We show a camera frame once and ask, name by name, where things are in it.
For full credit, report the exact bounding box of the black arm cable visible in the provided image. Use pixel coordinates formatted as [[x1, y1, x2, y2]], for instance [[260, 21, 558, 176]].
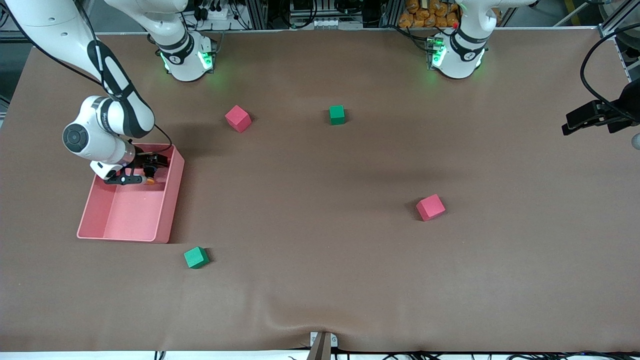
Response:
[[580, 25, 640, 111], [0, 0, 173, 151]]

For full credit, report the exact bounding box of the metal table edge bracket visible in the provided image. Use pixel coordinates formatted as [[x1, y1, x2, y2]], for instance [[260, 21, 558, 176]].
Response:
[[309, 331, 339, 348]]

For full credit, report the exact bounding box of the white power strip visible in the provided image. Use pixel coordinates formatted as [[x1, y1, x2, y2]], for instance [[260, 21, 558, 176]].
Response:
[[197, 0, 232, 22]]

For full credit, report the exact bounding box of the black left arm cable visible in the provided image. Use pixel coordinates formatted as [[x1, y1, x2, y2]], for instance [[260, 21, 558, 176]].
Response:
[[580, 25, 640, 111]]

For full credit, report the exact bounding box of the orange snack bag pile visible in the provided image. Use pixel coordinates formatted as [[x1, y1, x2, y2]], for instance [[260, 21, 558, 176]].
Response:
[[398, 0, 461, 29]]

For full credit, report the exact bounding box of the pink plastic bin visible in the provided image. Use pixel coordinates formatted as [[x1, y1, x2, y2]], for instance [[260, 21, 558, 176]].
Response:
[[76, 141, 185, 244]]

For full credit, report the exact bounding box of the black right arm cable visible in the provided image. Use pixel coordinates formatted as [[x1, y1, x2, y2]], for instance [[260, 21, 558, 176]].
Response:
[[0, 0, 173, 151]]

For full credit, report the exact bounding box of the pink foam cube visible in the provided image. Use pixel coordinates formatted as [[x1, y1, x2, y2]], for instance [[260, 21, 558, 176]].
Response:
[[415, 194, 447, 222], [224, 105, 252, 134]]

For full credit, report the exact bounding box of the aluminium frame profile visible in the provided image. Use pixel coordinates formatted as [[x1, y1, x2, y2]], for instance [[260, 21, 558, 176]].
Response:
[[597, 0, 640, 41], [242, 0, 271, 31]]

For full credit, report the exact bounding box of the brown table cover sheet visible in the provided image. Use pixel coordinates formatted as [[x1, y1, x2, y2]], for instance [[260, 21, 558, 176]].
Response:
[[0, 27, 640, 353]]

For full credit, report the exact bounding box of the brown camera mount bar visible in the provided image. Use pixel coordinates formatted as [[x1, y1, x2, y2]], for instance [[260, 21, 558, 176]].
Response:
[[306, 332, 332, 360]]

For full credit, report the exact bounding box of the white terminal block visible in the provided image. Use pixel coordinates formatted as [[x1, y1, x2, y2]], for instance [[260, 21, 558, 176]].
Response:
[[298, 17, 347, 29]]

